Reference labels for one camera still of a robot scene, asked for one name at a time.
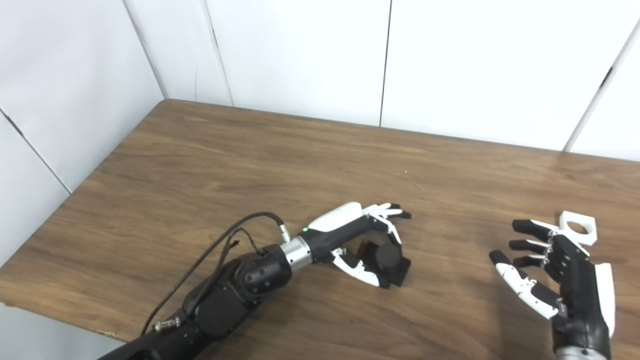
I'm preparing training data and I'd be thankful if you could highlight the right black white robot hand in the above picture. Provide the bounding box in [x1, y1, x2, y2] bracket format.
[489, 218, 617, 351]

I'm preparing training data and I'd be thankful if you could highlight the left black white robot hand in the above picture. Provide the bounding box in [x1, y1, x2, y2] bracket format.
[302, 202, 412, 290]

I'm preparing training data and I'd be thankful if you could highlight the white square piece with hole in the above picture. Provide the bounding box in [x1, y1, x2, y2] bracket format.
[558, 210, 599, 247]

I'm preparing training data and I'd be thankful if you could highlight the black peg with square base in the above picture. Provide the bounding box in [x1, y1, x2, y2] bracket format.
[357, 240, 412, 288]

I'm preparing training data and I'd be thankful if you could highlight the thin left wrist wire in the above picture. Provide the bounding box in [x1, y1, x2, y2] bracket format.
[214, 227, 267, 283]

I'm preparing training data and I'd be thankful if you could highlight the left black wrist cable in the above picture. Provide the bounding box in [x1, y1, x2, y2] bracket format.
[140, 212, 293, 336]

